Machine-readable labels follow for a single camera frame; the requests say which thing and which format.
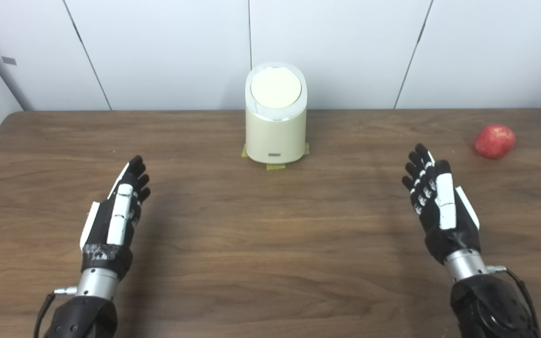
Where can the cream-colored bin body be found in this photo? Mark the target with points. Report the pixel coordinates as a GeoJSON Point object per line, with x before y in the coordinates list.
{"type": "Point", "coordinates": [275, 136]}

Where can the round cream bin lid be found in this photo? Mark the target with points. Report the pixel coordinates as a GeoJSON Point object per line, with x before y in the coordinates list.
{"type": "Point", "coordinates": [275, 89]}

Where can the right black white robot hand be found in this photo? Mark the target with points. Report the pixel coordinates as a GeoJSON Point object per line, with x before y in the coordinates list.
{"type": "Point", "coordinates": [453, 234]}

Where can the red apple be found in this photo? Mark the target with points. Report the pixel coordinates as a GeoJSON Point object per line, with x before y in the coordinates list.
{"type": "Point", "coordinates": [495, 141]}

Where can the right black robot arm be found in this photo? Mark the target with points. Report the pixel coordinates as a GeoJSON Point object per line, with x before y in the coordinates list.
{"type": "Point", "coordinates": [486, 310]}

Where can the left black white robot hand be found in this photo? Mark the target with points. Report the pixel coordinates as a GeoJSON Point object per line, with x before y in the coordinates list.
{"type": "Point", "coordinates": [96, 234]}

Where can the small grey wall label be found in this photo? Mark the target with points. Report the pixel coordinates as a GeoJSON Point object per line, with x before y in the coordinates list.
{"type": "Point", "coordinates": [9, 60]}

